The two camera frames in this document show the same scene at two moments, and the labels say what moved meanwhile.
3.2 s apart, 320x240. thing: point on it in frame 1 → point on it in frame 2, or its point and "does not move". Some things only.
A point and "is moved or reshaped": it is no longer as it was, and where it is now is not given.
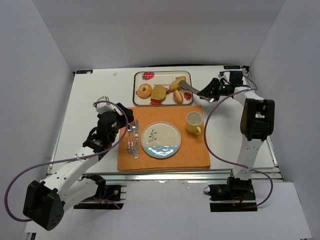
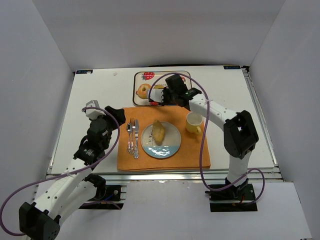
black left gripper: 124,114 → 116,114
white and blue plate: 161,139 does not move
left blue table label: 84,71 does not move
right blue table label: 231,67 does not move
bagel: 144,91 does not move
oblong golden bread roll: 174,86 is moved or reshaped
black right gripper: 215,88 → 165,95
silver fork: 132,149 does not move
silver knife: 136,152 does not move
